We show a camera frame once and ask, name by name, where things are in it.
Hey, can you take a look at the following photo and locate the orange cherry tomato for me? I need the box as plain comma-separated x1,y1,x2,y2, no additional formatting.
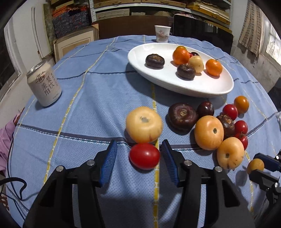
234,96,250,114

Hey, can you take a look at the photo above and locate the brown board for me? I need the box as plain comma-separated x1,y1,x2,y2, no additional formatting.
92,16,174,40

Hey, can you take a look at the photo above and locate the bright barred window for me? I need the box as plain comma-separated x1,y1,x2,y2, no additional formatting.
264,15,281,66

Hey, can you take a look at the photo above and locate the black flat screen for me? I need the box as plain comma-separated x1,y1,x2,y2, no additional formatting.
172,14,233,55

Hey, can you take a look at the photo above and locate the blue checked tablecloth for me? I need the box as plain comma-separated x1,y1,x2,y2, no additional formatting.
5,35,281,228

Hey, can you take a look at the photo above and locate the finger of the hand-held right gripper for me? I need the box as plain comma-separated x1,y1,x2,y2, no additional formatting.
249,170,275,191
252,153,281,172

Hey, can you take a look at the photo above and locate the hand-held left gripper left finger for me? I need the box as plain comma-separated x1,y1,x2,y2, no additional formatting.
23,139,118,228

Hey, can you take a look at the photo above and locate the white oval plate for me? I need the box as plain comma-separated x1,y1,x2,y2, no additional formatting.
128,42,234,97

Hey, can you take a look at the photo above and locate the white drink can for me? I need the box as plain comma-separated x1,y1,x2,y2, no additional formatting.
26,60,62,107

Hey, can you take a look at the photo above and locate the orange mandarin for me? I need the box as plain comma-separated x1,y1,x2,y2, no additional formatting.
172,46,190,65
205,59,223,77

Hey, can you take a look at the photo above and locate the pink garment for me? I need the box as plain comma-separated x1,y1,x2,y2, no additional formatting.
0,107,24,171

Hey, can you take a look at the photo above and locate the dark white-framed window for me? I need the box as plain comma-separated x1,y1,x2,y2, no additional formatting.
0,22,22,103

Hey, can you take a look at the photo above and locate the beige framed picture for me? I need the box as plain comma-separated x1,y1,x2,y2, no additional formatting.
53,24,99,63

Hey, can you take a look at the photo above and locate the large beige round fruit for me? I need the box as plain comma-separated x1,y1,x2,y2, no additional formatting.
126,106,163,143

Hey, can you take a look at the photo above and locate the beige checked curtain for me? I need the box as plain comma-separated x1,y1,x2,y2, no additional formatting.
238,0,263,58

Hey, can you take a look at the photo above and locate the small yellow round fruit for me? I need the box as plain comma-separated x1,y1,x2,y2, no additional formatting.
247,158,265,175

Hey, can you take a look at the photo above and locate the dark brown water chestnut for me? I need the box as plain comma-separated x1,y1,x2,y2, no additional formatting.
216,114,235,137
145,55,165,68
177,64,196,80
168,103,199,131

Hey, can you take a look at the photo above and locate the metal shelf with woven boxes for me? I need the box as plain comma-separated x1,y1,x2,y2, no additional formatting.
89,0,232,29

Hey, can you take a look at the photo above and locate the black cable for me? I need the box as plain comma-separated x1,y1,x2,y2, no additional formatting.
0,177,28,201

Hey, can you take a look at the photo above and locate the white paper cup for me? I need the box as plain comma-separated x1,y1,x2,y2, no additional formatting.
154,25,172,43

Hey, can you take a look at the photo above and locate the white door panel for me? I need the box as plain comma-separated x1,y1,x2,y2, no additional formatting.
31,6,55,64

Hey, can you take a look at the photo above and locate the stack of blue patterned boxes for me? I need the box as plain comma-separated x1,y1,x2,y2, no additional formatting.
52,10,91,39

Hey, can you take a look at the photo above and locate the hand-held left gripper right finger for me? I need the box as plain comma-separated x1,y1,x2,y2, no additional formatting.
161,139,256,228

